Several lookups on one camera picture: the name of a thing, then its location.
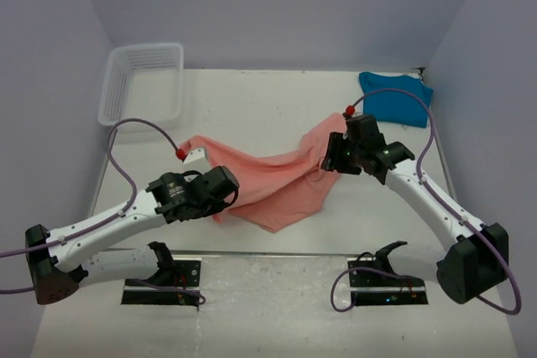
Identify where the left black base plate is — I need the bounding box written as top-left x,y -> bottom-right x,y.
121,241 -> 206,309

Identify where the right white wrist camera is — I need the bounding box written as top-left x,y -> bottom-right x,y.
342,105 -> 356,120

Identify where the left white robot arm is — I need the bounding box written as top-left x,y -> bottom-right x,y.
25,166 -> 239,305

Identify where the pink t shirt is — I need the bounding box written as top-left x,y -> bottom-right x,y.
180,113 -> 345,232

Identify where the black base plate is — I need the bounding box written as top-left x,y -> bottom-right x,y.
347,241 -> 428,307
121,241 -> 206,309

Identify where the blue folded t shirt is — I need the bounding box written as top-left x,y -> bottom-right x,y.
358,72 -> 434,128

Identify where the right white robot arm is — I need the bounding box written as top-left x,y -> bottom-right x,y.
321,115 -> 509,304

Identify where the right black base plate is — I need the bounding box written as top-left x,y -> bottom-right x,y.
347,241 -> 428,307

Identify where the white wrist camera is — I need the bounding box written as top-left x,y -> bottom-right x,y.
175,148 -> 211,169
342,105 -> 356,120

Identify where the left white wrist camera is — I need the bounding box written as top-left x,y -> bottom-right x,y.
175,148 -> 211,169

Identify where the white plastic basket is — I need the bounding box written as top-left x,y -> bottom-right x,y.
97,43 -> 184,128

